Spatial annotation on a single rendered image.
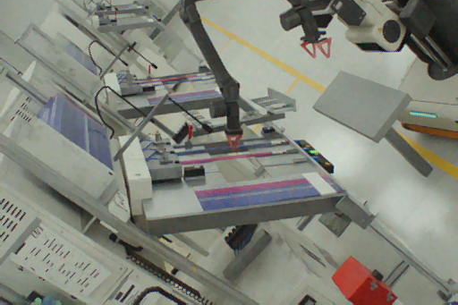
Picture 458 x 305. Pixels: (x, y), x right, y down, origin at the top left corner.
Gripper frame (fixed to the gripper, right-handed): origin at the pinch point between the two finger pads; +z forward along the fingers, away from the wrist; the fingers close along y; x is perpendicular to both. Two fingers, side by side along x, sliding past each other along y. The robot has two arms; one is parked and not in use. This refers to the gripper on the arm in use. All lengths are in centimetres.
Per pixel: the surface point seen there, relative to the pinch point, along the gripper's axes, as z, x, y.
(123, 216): -4, -52, 64
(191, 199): 1, -27, 45
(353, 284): 10, 11, 100
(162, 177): -1.0, -34.9, 28.2
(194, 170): -3.1, -22.7, 29.4
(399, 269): 34, 50, 63
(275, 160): 1.0, 13.4, 17.9
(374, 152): 30, 96, -48
